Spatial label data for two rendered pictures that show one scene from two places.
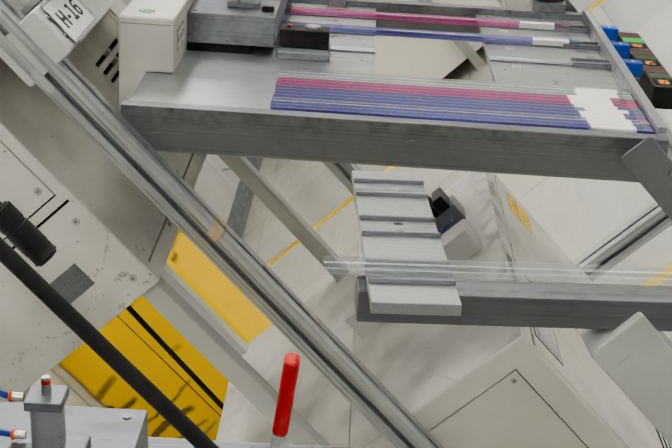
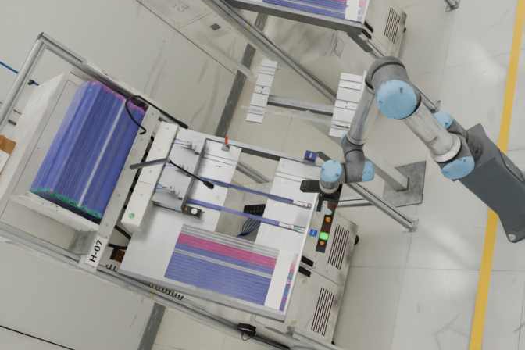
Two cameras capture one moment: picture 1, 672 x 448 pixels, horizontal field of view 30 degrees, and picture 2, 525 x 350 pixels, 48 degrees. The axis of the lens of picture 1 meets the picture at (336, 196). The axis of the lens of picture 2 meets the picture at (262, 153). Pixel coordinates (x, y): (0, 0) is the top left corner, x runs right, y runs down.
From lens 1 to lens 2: 196 cm
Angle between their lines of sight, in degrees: 45
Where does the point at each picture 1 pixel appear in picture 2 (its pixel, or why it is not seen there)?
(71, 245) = (215, 19)
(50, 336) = (212, 34)
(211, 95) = not seen: outside the picture
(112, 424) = (200, 141)
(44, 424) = (188, 146)
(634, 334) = (307, 113)
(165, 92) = not seen: outside the picture
